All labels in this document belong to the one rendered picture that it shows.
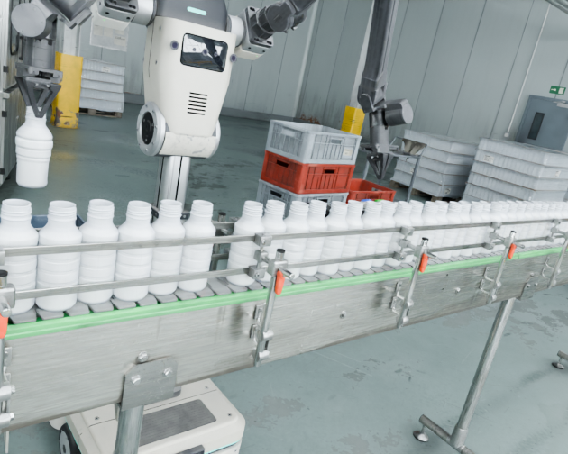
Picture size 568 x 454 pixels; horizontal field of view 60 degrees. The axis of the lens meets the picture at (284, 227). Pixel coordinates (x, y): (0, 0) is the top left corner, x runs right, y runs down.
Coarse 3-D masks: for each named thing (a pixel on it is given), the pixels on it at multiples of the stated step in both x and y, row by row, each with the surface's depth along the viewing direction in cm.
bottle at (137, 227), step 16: (128, 208) 80; (144, 208) 79; (128, 224) 79; (144, 224) 80; (128, 240) 79; (144, 240) 80; (128, 256) 80; (144, 256) 81; (128, 272) 80; (144, 272) 82; (128, 288) 81; (144, 288) 83
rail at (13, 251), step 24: (168, 240) 82; (192, 240) 85; (216, 240) 88; (240, 240) 91; (528, 240) 172; (288, 264) 102; (312, 264) 106; (48, 288) 72; (72, 288) 74; (96, 288) 77
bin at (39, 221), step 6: (36, 216) 126; (42, 216) 127; (78, 216) 131; (0, 222) 121; (36, 222) 126; (42, 222) 127; (78, 222) 131; (84, 222) 128; (6, 432) 86; (6, 438) 87; (6, 444) 87; (6, 450) 87
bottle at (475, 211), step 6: (474, 204) 147; (480, 204) 146; (474, 210) 147; (480, 210) 147; (474, 216) 147; (480, 216) 148; (474, 222) 147; (468, 228) 148; (474, 228) 147; (480, 228) 148; (468, 234) 148; (474, 234) 148; (468, 240) 148; (474, 240) 149; (462, 252) 150; (468, 252) 150
